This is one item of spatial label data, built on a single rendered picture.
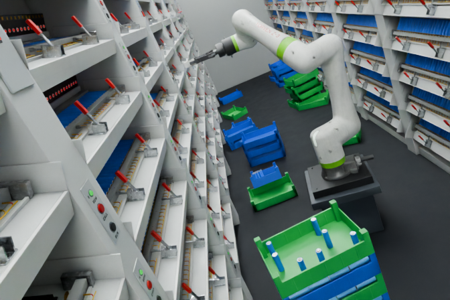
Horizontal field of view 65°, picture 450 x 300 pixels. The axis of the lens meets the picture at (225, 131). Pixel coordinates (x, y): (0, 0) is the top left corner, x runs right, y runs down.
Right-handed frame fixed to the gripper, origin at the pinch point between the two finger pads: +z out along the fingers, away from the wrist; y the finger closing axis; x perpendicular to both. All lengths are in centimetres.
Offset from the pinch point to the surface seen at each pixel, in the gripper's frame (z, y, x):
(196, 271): 15, -104, -49
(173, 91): 13.8, -5.6, -9.7
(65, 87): 28, -89, 19
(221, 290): 14, -95, -68
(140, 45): 19.3, -5.5, 19.1
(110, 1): 23, -6, 44
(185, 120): 14.7, -5.5, -27.4
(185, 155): 13, -51, -30
